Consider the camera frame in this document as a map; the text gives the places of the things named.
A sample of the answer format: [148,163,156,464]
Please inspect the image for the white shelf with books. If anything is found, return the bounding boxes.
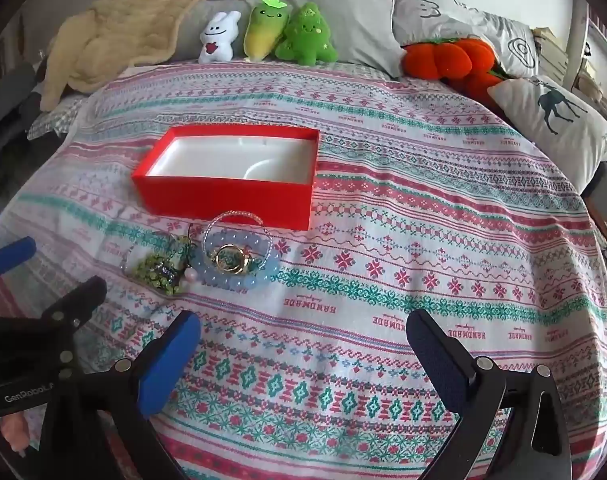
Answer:
[533,2,607,116]

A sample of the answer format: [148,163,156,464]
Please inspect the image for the grey pillow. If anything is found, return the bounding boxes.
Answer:
[173,0,401,78]

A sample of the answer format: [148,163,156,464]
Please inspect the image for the white deer print pillow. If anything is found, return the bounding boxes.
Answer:
[487,76,607,193]

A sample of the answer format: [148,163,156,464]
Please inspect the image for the green tree plush toy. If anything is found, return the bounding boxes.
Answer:
[274,2,337,66]

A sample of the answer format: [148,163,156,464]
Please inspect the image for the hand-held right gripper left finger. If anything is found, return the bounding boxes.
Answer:
[38,310,202,480]

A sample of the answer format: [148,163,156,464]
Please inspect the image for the person's left hand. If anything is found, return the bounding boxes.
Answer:
[0,410,36,456]

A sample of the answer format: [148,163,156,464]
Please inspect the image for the gold ring with green stone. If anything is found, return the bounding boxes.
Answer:
[213,245,256,277]

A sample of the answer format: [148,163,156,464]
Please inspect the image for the yellow green radish plush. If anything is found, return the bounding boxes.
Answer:
[243,0,290,59]

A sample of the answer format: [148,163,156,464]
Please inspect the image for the clear bead bracelet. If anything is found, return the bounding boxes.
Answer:
[202,210,274,261]

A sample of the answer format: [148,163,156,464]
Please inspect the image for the green bead bracelet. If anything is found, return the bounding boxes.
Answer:
[123,240,189,298]

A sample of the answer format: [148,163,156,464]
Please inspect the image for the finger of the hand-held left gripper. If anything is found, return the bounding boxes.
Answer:
[0,236,36,281]
[40,278,107,326]

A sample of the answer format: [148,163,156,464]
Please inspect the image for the grey checked bedsheet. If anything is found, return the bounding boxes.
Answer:
[28,95,89,141]

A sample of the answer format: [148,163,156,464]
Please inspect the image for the white rabbit plush toy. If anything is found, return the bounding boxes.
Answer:
[199,11,241,64]

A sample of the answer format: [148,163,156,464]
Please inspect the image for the blue bead bracelet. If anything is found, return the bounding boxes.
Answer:
[190,227,282,291]

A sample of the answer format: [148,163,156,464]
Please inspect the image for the red jewelry box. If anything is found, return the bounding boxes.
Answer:
[132,125,321,232]

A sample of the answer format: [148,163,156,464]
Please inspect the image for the white printed pillow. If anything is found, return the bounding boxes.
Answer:
[393,0,539,78]

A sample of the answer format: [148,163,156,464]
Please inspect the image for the orange pumpkin plush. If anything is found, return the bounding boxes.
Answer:
[402,37,509,111]

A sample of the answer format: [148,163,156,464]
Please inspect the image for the beige fleece blanket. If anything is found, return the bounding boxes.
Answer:
[40,0,234,111]

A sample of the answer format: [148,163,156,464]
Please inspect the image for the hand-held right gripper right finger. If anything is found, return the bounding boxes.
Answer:
[406,308,574,480]

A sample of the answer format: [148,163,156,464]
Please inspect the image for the dark chair with clothes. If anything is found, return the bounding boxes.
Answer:
[0,62,46,191]

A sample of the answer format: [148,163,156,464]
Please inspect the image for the patterned bedspread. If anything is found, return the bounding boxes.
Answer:
[0,57,607,480]

